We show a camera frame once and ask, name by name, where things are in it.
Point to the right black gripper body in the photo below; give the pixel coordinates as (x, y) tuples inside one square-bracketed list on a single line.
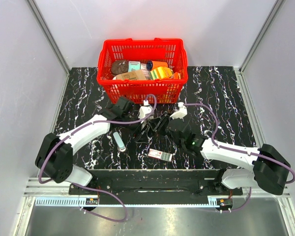
[(162, 124)]

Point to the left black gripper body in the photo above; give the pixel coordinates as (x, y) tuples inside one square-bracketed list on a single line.
[(133, 127)]

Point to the light blue stapler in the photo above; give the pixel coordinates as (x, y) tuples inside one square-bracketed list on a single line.
[(119, 141)]

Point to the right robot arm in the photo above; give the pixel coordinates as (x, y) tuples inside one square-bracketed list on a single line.
[(262, 167)]

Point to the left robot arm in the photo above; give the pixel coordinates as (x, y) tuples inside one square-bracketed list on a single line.
[(55, 157)]

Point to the red white staple box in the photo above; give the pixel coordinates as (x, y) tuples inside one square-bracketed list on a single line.
[(160, 155)]

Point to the brown cardboard box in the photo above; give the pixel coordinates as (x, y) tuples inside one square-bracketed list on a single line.
[(137, 75)]

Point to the red plastic shopping basket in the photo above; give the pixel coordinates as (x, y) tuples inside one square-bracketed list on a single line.
[(169, 50)]

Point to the brown round cookie pack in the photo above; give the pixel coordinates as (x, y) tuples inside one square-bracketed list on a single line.
[(119, 67)]

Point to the teal small box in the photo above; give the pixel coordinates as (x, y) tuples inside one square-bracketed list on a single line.
[(134, 65)]

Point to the yellow green striped box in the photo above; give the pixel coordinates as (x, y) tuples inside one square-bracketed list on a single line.
[(161, 73)]

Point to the orange cylinder can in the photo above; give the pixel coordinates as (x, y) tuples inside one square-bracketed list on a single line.
[(151, 64)]

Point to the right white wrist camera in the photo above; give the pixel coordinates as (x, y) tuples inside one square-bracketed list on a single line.
[(180, 113)]

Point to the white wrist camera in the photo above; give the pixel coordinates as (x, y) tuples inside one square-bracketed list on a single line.
[(145, 111), (180, 113)]

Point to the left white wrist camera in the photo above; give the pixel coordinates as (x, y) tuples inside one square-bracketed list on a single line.
[(145, 111)]

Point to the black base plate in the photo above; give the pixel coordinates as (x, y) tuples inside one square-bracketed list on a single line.
[(151, 188)]

